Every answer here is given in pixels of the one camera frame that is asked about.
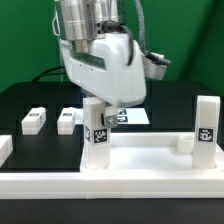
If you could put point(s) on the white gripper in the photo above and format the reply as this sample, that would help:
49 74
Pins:
118 84

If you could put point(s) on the white desk top tray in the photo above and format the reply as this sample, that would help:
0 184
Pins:
154 152

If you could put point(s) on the fiducial marker sheet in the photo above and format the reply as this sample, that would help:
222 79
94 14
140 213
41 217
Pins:
127 116

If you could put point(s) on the white left fence piece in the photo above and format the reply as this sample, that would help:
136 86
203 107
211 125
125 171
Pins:
6 148

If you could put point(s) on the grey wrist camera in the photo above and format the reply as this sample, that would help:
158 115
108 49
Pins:
155 66

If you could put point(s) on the white front fence rail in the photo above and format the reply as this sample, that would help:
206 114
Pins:
103 185

